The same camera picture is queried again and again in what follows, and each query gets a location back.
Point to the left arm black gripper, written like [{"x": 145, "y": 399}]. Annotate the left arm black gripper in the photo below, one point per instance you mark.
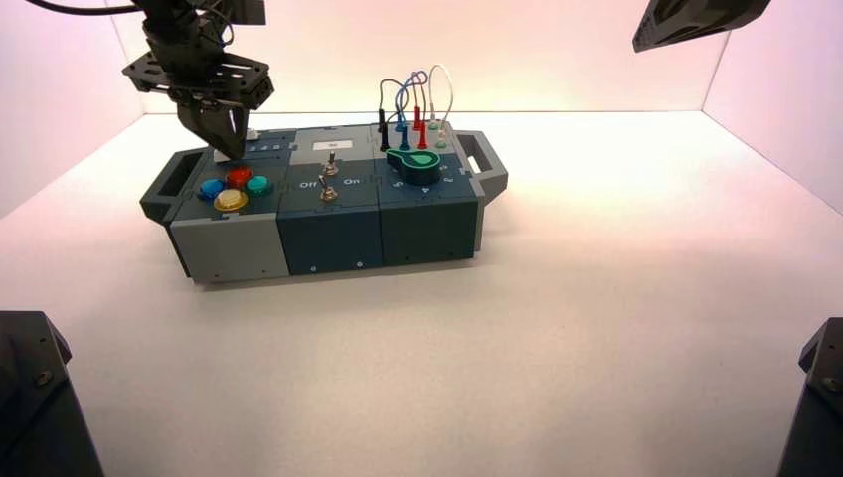
[{"x": 197, "y": 76}]

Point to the blue grey modular task box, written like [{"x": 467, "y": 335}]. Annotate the blue grey modular task box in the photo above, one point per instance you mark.
[{"x": 329, "y": 224}]

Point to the yellow push button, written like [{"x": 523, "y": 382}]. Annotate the yellow push button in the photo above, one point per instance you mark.
[{"x": 230, "y": 201}]

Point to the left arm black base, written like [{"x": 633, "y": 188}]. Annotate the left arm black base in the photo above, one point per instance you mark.
[{"x": 39, "y": 408}]

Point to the white display label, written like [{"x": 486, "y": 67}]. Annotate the white display label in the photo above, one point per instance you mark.
[{"x": 333, "y": 145}]

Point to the green rotary selector knob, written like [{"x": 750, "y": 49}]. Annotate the green rotary selector knob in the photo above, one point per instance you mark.
[{"x": 415, "y": 166}]

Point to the metal toggle switch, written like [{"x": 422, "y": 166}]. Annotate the metal toggle switch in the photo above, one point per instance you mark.
[
  {"x": 327, "y": 191},
  {"x": 331, "y": 166}
]

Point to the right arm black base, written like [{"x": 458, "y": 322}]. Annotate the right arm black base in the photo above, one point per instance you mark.
[{"x": 816, "y": 408}]

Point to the red push button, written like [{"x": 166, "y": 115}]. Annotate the red push button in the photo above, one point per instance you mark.
[{"x": 239, "y": 177}]

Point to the blue push button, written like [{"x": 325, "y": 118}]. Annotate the blue push button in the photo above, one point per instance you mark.
[{"x": 211, "y": 189}]

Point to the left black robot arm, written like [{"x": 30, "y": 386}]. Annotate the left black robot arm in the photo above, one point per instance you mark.
[{"x": 178, "y": 26}]

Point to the green push button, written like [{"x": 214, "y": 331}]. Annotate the green push button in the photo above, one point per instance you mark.
[{"x": 259, "y": 186}]

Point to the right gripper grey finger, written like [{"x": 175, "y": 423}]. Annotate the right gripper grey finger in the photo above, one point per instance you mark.
[{"x": 691, "y": 20}]

